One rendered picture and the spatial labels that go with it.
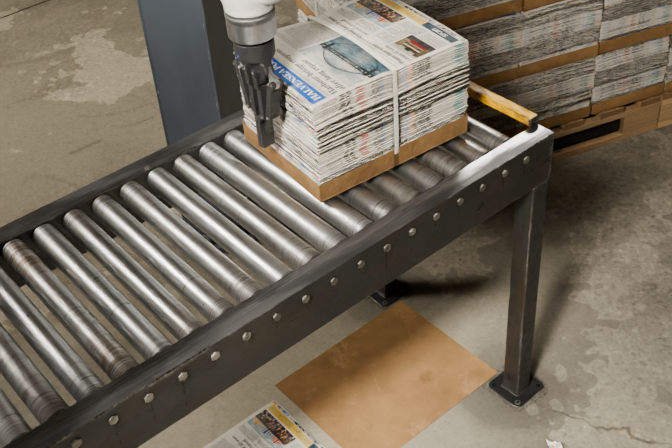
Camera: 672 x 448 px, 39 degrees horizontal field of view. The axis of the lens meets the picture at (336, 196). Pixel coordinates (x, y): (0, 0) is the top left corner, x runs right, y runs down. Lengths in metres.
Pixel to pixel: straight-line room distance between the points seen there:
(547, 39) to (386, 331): 1.03
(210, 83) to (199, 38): 0.14
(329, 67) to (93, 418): 0.77
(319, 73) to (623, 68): 1.66
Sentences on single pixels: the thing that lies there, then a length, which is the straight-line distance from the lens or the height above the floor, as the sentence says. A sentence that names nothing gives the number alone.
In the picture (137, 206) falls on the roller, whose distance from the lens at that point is 1.95.
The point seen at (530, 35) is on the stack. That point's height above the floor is 0.52.
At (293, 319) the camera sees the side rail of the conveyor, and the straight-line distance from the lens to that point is 1.71.
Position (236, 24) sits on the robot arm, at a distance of 1.69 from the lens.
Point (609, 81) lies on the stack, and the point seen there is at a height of 0.26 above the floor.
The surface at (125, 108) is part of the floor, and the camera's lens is 3.79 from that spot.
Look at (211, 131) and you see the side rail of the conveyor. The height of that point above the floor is 0.80.
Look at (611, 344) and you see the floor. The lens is 2.72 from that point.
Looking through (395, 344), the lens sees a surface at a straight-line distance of 2.67.
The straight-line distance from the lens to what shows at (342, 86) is 1.77.
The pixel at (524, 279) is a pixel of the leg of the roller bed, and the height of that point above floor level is 0.41.
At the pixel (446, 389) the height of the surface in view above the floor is 0.00.
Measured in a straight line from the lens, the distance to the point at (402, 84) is 1.84.
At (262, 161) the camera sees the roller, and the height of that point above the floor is 0.79.
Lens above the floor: 1.96
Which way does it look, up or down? 38 degrees down
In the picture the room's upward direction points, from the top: 5 degrees counter-clockwise
